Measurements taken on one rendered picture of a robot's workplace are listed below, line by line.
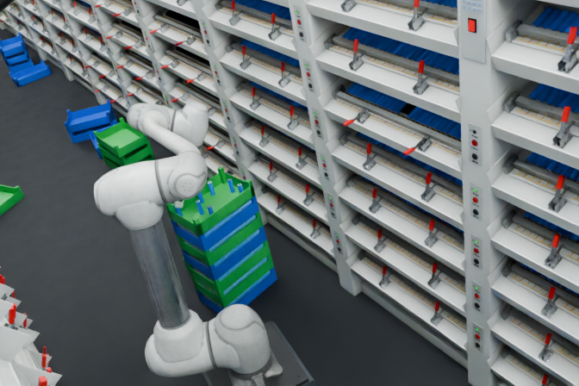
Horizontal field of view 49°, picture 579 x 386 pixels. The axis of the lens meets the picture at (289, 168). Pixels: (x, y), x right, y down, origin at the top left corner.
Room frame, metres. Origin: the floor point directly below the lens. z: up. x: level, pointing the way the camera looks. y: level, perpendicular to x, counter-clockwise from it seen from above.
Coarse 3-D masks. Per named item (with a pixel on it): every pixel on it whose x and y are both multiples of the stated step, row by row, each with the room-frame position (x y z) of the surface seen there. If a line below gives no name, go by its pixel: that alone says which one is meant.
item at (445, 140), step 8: (344, 96) 1.88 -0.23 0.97; (352, 96) 1.86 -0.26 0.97; (352, 104) 1.84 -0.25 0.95; (360, 104) 1.81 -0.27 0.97; (368, 104) 1.79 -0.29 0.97; (376, 112) 1.74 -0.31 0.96; (384, 112) 1.72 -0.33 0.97; (392, 120) 1.68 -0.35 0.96; (400, 120) 1.66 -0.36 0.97; (408, 128) 1.63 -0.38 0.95; (416, 128) 1.59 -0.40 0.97; (424, 128) 1.58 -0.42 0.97; (432, 136) 1.54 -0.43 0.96; (440, 136) 1.52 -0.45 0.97; (432, 144) 1.52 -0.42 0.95; (448, 144) 1.49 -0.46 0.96; (456, 144) 1.47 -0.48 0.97
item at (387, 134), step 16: (336, 80) 1.94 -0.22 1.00; (320, 96) 1.90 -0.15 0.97; (336, 96) 1.92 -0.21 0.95; (336, 112) 1.86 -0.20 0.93; (352, 112) 1.82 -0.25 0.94; (400, 112) 1.72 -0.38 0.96; (352, 128) 1.80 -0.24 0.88; (368, 128) 1.71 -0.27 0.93; (384, 128) 1.68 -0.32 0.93; (400, 128) 1.65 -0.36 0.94; (400, 144) 1.59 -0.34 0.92; (416, 144) 1.56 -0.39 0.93; (432, 160) 1.49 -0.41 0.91; (448, 160) 1.45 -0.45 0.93
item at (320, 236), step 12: (264, 192) 2.52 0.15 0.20; (276, 192) 2.47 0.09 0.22; (264, 204) 2.46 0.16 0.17; (276, 204) 2.42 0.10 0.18; (288, 204) 2.39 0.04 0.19; (276, 216) 2.39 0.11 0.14; (288, 216) 2.32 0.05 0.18; (300, 216) 2.28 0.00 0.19; (312, 216) 2.23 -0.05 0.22; (300, 228) 2.22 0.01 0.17; (312, 228) 2.19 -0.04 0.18; (324, 228) 2.16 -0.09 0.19; (312, 240) 2.12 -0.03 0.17; (324, 240) 2.10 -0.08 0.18
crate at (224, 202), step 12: (216, 180) 2.24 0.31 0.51; (240, 180) 2.17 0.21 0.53; (204, 192) 2.19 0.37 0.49; (216, 192) 2.19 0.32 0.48; (228, 192) 2.17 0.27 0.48; (252, 192) 2.11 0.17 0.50; (168, 204) 2.07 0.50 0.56; (192, 204) 2.14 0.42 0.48; (204, 204) 2.12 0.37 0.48; (216, 204) 2.10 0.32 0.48; (228, 204) 2.03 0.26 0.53; (240, 204) 2.06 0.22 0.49; (180, 216) 2.01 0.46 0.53; (192, 216) 2.06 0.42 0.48; (204, 216) 2.04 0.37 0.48; (216, 216) 1.98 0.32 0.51; (192, 228) 1.96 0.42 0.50; (204, 228) 1.94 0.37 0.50
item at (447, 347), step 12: (288, 228) 2.39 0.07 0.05; (300, 240) 2.29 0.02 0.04; (312, 252) 2.22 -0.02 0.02; (324, 252) 2.16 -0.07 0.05; (336, 264) 2.07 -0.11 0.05; (372, 288) 1.89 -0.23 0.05; (384, 300) 1.81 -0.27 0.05; (396, 312) 1.75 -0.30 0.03; (408, 324) 1.69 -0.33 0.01; (420, 324) 1.64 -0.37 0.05; (432, 336) 1.58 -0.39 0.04; (444, 348) 1.53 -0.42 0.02; (456, 348) 1.50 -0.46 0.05; (456, 360) 1.48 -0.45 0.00; (504, 384) 1.31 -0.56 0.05
